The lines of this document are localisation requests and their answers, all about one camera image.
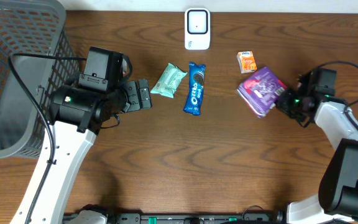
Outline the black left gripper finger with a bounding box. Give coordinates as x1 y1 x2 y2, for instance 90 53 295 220
138 78 152 109
126 81 140 113

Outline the red purple snack bag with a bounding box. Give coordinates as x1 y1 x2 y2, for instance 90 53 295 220
237 67 287 118

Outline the small orange carton box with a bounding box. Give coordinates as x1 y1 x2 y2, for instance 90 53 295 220
237 51 257 73

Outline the blue Oreo cookie pack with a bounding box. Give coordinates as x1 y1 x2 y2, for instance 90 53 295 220
183 62 206 116

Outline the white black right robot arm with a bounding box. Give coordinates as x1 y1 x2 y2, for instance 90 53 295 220
276 90 358 223

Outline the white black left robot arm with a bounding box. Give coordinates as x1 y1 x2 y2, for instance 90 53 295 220
11 79 152 223

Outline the white barcode scanner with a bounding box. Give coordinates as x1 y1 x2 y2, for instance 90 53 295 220
185 8 211 50

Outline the mint green wipes pack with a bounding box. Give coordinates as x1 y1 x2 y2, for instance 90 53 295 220
150 63 187 98

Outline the grey plastic basket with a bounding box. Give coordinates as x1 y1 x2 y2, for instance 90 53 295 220
0 0 79 158

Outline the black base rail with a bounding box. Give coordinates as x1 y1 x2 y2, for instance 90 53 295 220
61 204 286 224

